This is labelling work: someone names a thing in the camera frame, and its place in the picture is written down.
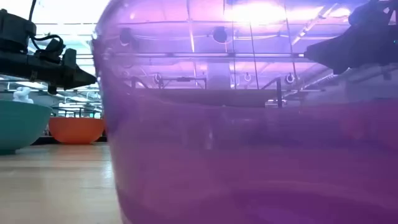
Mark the overhead metal crossbar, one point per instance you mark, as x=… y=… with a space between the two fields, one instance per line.
x=202 y=55

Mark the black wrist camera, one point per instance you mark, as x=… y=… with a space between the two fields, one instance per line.
x=367 y=14
x=15 y=31

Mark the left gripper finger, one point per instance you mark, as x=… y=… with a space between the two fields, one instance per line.
x=77 y=78
x=69 y=58

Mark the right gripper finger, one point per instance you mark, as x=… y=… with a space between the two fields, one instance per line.
x=335 y=54

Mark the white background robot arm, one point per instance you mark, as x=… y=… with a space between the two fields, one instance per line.
x=22 y=95

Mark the black table edge rail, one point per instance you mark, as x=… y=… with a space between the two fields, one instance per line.
x=43 y=140

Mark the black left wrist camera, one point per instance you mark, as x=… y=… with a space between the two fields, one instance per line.
x=15 y=31

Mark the translucent purple plastic bowl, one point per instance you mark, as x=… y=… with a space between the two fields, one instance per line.
x=248 y=171

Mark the orange plastic bowl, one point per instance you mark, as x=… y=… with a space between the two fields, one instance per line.
x=76 y=130

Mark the teal plastic bowl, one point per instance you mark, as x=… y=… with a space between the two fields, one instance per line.
x=18 y=127

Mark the black metal background rack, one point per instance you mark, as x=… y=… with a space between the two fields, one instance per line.
x=71 y=108

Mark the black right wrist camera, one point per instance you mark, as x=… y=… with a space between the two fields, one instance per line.
x=367 y=14

